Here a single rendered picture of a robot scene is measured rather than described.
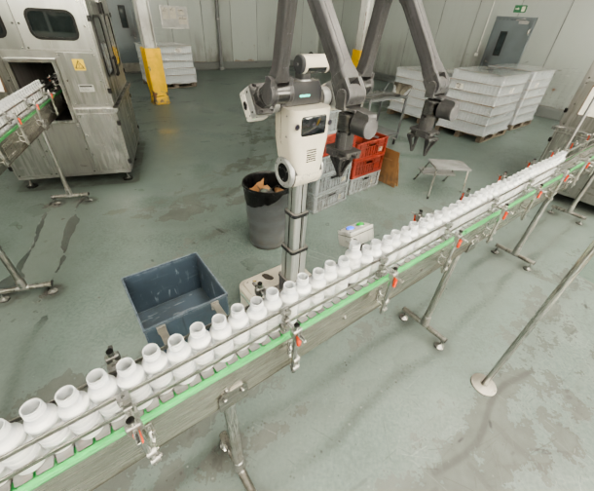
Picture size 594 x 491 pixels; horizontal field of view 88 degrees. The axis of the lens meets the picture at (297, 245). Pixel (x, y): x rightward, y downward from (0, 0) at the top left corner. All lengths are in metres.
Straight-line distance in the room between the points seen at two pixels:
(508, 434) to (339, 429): 0.96
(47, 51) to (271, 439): 3.98
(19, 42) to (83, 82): 0.53
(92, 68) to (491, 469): 4.61
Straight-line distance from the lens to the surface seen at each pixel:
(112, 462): 1.06
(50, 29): 4.25
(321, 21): 1.07
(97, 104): 4.30
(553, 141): 5.31
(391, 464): 2.00
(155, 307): 1.55
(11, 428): 0.90
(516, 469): 2.28
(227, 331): 0.89
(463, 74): 7.44
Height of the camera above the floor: 1.82
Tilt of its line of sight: 37 degrees down
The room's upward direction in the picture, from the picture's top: 4 degrees clockwise
